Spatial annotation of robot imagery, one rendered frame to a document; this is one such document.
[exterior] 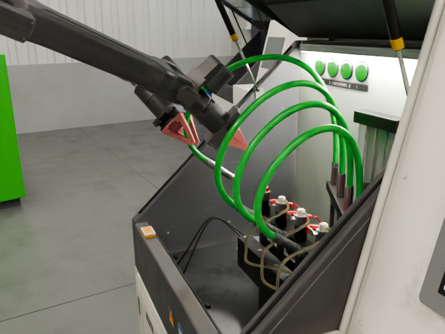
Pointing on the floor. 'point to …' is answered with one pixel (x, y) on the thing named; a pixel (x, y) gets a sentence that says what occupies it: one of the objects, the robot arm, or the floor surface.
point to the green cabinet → (8, 146)
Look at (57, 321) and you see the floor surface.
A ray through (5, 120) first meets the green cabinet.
